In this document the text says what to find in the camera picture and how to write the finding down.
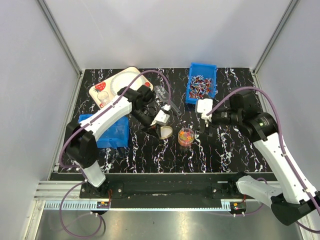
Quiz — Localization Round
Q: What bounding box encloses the white round jar lid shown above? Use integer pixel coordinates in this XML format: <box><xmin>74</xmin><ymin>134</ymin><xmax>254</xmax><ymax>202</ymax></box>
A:
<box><xmin>160</xmin><ymin>126</ymin><xmax>173</xmax><ymax>140</ymax></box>

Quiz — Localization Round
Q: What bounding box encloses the clear glass jar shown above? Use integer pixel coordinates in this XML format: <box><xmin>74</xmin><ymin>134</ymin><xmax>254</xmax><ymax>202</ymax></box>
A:
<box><xmin>177</xmin><ymin>127</ymin><xmax>195</xmax><ymax>147</ymax></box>

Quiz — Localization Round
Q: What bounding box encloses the clear plastic scoop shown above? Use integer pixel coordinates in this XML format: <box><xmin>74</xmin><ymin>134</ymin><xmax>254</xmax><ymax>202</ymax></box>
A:
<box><xmin>154</xmin><ymin>85</ymin><xmax>182</xmax><ymax>117</ymax></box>

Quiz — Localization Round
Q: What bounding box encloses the blue bin of star candies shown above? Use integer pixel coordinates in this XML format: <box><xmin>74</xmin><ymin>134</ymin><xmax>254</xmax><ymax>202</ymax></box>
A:
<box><xmin>77</xmin><ymin>113</ymin><xmax>130</xmax><ymax>149</ymax></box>

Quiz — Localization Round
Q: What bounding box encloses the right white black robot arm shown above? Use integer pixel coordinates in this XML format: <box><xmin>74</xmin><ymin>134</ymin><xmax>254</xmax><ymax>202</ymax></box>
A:
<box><xmin>195</xmin><ymin>86</ymin><xmax>320</xmax><ymax>226</ymax></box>

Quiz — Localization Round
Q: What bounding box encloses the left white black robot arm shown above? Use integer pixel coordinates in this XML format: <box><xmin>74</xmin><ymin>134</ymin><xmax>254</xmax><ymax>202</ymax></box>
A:
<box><xmin>62</xmin><ymin>85</ymin><xmax>170</xmax><ymax>198</ymax></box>

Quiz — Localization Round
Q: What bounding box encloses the blue bin of wrapped candies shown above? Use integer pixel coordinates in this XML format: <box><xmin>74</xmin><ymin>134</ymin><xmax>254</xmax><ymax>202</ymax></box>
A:
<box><xmin>185</xmin><ymin>62</ymin><xmax>217</xmax><ymax>105</ymax></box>

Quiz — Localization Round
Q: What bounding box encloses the white paper plate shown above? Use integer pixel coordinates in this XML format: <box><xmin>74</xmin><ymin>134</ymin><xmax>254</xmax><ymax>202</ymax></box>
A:
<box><xmin>110</xmin><ymin>71</ymin><xmax>146</xmax><ymax>96</ymax></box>

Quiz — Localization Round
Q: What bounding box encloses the small clear glass cup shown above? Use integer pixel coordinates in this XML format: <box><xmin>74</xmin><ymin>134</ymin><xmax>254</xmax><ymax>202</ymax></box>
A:
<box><xmin>97</xmin><ymin>91</ymin><xmax>110</xmax><ymax>108</ymax></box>

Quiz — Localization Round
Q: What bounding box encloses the strawberry pattern tray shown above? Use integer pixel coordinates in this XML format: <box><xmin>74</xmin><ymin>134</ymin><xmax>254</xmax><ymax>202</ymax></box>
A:
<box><xmin>88</xmin><ymin>66</ymin><xmax>155</xmax><ymax>110</ymax></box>

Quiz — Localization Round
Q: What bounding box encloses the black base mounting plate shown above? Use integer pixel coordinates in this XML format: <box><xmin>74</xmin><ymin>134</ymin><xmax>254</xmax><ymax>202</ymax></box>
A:
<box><xmin>79</xmin><ymin>173</ymin><xmax>244</xmax><ymax>202</ymax></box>

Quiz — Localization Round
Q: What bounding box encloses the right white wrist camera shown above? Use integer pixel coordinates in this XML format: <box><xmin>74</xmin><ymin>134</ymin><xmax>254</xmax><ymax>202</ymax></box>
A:
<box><xmin>195</xmin><ymin>98</ymin><xmax>213</xmax><ymax>122</ymax></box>

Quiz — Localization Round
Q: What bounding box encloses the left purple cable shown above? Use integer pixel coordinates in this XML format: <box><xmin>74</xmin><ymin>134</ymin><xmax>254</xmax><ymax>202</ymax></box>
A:
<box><xmin>58</xmin><ymin>70</ymin><xmax>172</xmax><ymax>238</ymax></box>

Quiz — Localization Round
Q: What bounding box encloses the aluminium frame rail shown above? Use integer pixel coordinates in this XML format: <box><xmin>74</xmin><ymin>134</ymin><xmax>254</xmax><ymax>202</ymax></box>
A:
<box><xmin>33</xmin><ymin>181</ymin><xmax>307</xmax><ymax>202</ymax></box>

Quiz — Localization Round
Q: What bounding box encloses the white slotted cable duct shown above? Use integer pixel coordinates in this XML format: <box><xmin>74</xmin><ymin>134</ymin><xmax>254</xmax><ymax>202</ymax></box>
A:
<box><xmin>44</xmin><ymin>199</ymin><xmax>246</xmax><ymax>212</ymax></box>

